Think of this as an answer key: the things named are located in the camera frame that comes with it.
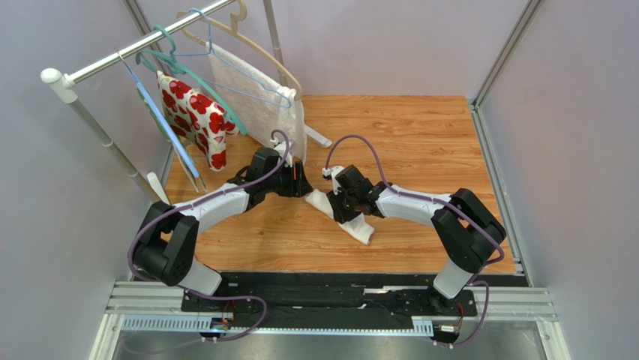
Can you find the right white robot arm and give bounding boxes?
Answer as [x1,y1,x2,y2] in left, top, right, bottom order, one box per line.
[322,165,507,300]

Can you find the purple cable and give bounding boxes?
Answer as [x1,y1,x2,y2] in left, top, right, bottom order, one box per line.
[324,133,506,349]
[127,129,292,343]

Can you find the blue plastic hanger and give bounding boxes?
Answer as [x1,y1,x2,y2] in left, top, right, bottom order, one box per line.
[124,62,200,180]

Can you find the white clothes rack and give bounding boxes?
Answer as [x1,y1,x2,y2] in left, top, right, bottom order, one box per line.
[40,0,335,209]

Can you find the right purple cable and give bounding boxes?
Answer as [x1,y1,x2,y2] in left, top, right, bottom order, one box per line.
[324,133,506,349]

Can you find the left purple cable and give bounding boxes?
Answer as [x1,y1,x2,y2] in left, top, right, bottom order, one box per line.
[127,129,292,343]

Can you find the white slotted cable duct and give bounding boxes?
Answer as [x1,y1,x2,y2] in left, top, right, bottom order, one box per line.
[120,314,434,337]

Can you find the teal plastic hanger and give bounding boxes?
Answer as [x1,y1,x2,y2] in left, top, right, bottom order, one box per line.
[135,25,248,135]

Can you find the red floral cloth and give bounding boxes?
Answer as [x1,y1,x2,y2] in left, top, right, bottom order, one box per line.
[155,70,239,172]

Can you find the beige wooden hanger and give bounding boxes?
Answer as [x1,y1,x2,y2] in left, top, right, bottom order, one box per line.
[177,1,302,101]

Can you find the white hanging towel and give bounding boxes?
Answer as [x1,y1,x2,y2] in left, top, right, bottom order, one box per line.
[208,44,308,161]

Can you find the green patterned cloth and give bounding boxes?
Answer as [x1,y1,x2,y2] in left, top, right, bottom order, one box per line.
[136,82,207,194]

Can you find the light blue wire hanger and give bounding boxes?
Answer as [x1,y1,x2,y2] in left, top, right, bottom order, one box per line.
[176,1,300,109]

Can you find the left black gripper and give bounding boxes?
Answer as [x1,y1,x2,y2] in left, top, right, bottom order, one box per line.
[264,161,314,198]

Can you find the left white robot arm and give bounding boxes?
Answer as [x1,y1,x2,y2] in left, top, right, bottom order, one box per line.
[127,140,313,296]

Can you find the white cloth napkin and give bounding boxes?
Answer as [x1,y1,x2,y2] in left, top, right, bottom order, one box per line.
[304,189,375,245]

